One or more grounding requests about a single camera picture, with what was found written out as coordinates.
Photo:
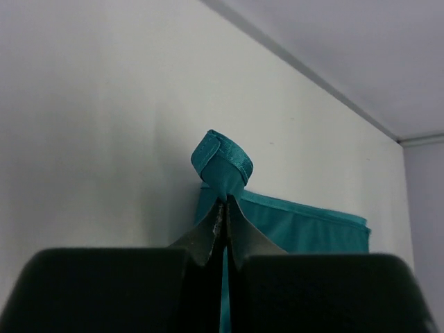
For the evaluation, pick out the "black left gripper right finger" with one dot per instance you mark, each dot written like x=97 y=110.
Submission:
x=274 y=291

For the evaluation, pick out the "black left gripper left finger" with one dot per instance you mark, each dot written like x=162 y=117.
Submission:
x=171 y=289

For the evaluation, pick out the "teal cloth napkin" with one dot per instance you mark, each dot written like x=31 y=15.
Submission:
x=225 y=168

